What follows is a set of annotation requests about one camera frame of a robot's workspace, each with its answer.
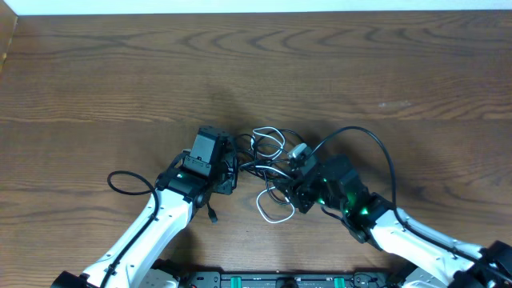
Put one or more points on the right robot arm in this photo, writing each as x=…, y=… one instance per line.
x=370, y=218

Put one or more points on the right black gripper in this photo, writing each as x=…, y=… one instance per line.
x=298, y=191

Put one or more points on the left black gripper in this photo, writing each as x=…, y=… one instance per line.
x=228, y=172

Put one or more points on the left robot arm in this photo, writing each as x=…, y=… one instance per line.
x=210, y=166

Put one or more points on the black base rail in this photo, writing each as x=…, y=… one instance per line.
x=171, y=275

